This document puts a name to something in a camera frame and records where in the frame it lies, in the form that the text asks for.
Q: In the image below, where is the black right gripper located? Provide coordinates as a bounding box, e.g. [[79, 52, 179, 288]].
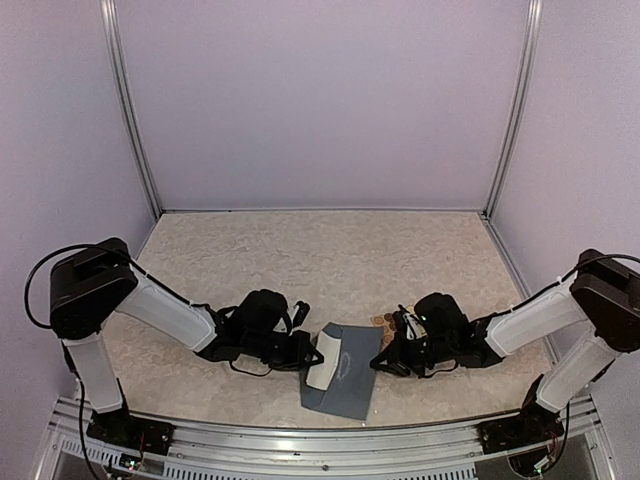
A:
[[370, 331, 455, 379]]

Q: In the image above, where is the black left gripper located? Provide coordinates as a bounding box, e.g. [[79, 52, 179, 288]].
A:
[[244, 330, 325, 372]]

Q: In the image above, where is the beige lined letter paper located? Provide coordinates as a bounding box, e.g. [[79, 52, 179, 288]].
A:
[[305, 332, 342, 391]]

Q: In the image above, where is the blue paper envelope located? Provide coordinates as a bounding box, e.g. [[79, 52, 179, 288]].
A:
[[300, 323, 383, 421]]

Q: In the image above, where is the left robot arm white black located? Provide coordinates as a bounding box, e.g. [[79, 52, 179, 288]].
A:
[[49, 238, 324, 445]]

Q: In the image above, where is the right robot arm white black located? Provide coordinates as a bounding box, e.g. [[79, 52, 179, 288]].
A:
[[370, 249, 639, 444]]

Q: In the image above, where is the round sticker sheet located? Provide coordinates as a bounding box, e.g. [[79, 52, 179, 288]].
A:
[[371, 310, 419, 349]]

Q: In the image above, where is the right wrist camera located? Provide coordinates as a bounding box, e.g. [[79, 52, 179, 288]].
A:
[[392, 304, 427, 340]]

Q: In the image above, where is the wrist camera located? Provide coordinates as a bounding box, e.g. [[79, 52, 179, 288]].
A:
[[287, 300, 310, 332], [392, 304, 427, 340]]

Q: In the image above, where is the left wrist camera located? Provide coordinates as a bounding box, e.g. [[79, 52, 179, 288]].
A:
[[287, 300, 310, 332]]

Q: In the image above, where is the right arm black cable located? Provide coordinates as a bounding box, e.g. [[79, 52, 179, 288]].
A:
[[419, 253, 640, 441]]

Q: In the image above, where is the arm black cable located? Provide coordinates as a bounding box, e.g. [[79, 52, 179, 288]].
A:
[[419, 253, 640, 441], [24, 243, 286, 471]]

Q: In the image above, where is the aluminium front rail frame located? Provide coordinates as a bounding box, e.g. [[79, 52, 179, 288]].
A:
[[30, 397, 616, 479]]

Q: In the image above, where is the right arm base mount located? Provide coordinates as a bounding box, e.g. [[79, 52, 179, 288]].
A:
[[477, 398, 565, 454]]

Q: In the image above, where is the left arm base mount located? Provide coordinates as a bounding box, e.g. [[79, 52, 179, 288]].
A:
[[86, 403, 175, 456]]

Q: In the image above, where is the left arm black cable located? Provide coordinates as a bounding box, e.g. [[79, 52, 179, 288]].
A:
[[24, 243, 286, 471]]

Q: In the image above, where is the right aluminium corner post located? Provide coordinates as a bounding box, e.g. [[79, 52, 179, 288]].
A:
[[483, 0, 543, 222]]

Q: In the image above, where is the aluminium corner post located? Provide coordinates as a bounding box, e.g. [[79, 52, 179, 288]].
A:
[[99, 0, 164, 221], [483, 0, 543, 222]]

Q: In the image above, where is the left aluminium corner post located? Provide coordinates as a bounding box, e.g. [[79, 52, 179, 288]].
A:
[[99, 0, 164, 221]]

